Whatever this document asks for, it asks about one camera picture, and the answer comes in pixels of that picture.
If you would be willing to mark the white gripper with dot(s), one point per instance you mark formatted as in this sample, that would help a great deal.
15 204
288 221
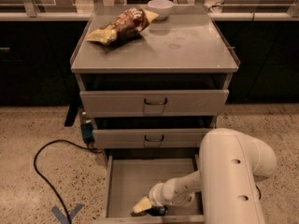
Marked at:
156 194

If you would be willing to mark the blue pepsi can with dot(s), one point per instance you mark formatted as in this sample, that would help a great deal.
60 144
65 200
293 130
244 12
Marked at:
157 211

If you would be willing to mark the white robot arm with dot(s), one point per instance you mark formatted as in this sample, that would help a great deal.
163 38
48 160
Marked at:
229 163

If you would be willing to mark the grey bottom drawer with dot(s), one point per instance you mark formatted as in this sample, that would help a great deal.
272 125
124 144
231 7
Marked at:
130 179

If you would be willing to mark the grey drawer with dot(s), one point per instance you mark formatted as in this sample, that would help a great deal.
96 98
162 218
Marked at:
134 138
99 104
130 179

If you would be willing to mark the grey middle drawer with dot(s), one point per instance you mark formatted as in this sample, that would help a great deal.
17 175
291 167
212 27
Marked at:
134 138

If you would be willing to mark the grey drawer cabinet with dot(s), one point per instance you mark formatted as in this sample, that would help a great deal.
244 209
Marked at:
185 51

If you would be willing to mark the grey top drawer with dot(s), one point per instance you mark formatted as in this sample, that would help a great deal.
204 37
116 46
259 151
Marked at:
99 104

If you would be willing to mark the long background counter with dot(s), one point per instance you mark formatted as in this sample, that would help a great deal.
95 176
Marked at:
215 16

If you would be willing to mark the blue tape cross mark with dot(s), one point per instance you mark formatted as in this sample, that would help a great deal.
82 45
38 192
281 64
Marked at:
66 218

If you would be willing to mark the blue power adapter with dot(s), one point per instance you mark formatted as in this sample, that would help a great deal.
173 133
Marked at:
87 132

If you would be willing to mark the brown yellow chip bag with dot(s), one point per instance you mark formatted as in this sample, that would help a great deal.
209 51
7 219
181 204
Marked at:
129 24

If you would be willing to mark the white bowl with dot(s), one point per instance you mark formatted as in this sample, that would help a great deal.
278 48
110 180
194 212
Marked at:
161 7

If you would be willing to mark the black middle drawer handle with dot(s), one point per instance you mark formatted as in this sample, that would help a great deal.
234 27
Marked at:
154 139

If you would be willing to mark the black drawer handle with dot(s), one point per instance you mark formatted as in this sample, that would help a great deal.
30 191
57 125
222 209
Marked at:
148 102
154 139

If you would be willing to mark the black top drawer handle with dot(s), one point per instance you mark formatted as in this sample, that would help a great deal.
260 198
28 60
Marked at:
148 102

